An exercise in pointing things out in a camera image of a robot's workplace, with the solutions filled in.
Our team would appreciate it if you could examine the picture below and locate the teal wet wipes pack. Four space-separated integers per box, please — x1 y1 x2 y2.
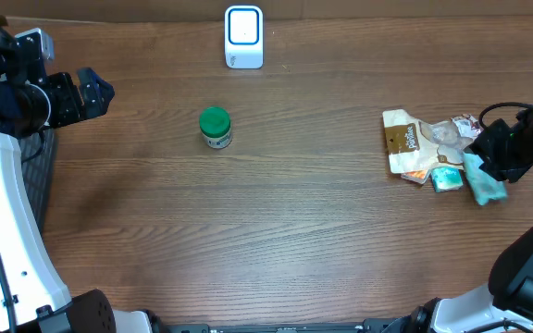
463 153 508 206

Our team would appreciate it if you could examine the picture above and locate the teal tissue pack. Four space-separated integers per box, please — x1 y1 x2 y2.
430 166 464 192

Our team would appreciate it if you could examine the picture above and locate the orange packet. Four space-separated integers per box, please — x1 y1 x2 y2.
401 169 430 185

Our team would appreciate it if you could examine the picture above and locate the white brown snack pouch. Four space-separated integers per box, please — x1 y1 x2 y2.
382 109 482 174

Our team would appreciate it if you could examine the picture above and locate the green lid seasoning jar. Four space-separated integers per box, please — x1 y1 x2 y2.
199 106 232 149

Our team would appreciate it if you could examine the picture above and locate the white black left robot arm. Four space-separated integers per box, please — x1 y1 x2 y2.
0 26 153 332

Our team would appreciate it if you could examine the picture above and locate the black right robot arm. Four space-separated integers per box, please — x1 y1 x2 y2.
386 104 533 332

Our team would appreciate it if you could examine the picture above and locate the grey plastic mesh basket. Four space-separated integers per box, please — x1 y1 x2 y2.
19 129 57 232

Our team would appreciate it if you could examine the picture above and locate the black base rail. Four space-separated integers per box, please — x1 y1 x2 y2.
164 316 410 333

